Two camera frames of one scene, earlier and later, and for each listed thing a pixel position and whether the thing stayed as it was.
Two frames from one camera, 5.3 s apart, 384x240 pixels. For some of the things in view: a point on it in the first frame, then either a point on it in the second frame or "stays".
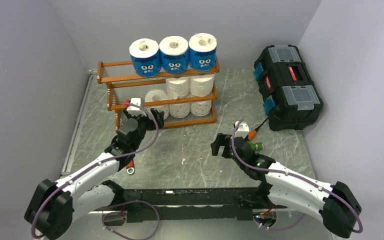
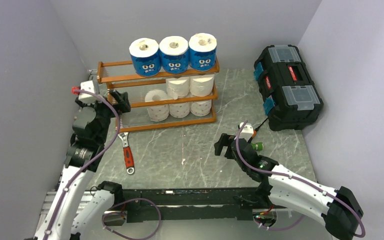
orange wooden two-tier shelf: x=184 y=98 stays
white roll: x=177 y=87 stays
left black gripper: x=152 y=125 -> x=122 y=105
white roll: x=157 y=94 stays
